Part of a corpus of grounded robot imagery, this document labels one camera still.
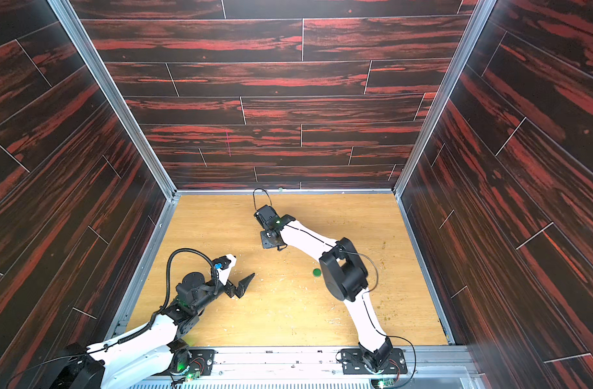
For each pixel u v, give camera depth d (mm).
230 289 720
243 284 732
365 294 574
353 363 729
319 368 736
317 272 933
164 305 665
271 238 694
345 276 548
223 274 691
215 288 644
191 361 732
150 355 576
